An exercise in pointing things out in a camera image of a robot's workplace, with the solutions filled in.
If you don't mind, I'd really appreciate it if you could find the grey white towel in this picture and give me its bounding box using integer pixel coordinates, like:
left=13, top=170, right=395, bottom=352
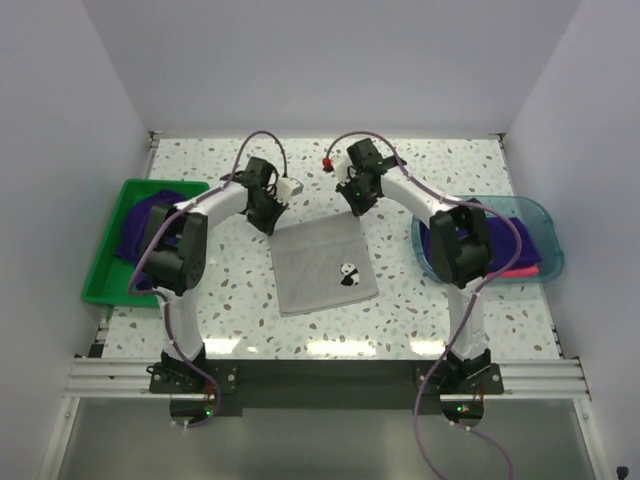
left=269, top=212, right=379, bottom=316

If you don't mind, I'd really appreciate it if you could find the purple towel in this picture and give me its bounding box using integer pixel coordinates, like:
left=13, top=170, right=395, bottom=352
left=418, top=217, right=542, bottom=273
left=116, top=189, right=186, bottom=267

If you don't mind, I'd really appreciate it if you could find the pink towel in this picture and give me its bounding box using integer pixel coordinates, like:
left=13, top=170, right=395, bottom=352
left=491, top=265, right=540, bottom=279

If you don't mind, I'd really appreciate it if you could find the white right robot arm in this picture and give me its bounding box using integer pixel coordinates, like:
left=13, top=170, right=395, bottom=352
left=322, top=138, right=493, bottom=393

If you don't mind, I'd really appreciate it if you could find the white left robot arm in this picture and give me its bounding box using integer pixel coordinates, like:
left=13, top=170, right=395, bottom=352
left=130, top=157, right=302, bottom=393

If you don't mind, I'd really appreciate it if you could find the green plastic bin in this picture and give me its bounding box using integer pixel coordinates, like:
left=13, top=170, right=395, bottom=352
left=82, top=179, right=209, bottom=309

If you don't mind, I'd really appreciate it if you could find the teal transparent plastic tray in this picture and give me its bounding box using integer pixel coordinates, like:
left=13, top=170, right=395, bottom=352
left=411, top=195, right=564, bottom=286

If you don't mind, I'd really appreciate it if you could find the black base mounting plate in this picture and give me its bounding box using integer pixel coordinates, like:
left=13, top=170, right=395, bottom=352
left=146, top=360, right=505, bottom=418

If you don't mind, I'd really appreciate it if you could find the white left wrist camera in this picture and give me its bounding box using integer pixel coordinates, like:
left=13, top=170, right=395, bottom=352
left=275, top=177, right=304, bottom=204

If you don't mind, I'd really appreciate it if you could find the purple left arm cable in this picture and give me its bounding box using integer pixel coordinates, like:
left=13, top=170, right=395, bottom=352
left=127, top=130, right=289, bottom=429

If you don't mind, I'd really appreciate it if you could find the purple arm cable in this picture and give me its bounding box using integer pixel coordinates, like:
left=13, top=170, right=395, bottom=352
left=127, top=130, right=289, bottom=429
left=327, top=130, right=524, bottom=480

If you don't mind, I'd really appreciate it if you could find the aluminium frame rail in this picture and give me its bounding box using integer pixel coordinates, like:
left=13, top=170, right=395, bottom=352
left=66, top=341, right=589, bottom=399

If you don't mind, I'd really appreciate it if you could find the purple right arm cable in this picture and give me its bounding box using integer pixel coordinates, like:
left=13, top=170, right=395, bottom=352
left=327, top=130, right=524, bottom=480

